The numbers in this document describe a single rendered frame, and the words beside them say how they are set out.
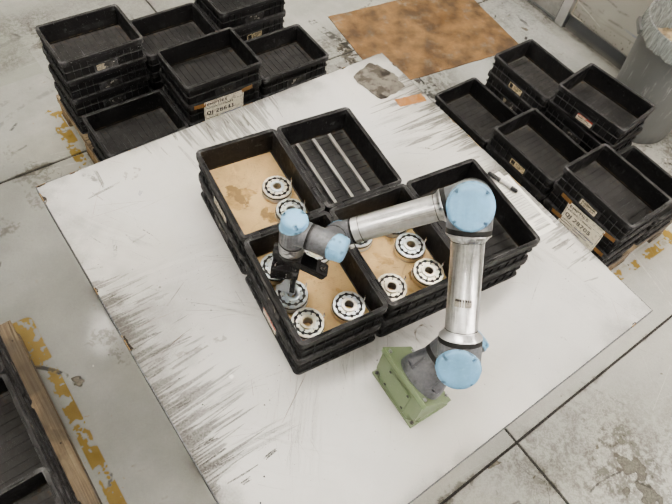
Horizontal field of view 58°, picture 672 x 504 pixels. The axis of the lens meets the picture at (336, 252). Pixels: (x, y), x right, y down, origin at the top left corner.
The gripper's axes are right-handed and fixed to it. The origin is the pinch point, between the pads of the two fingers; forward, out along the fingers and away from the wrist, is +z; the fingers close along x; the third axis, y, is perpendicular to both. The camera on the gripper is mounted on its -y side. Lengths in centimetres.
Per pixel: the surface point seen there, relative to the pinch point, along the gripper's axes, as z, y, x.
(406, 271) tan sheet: 2.3, -34.8, -15.1
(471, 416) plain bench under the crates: 15, -61, 25
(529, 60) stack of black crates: 47, -100, -202
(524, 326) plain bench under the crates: 15, -79, -11
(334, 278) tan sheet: 2.2, -11.9, -7.2
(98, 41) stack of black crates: 36, 120, -137
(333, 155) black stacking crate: 2, -4, -60
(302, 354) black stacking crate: 1.1, -6.5, 21.3
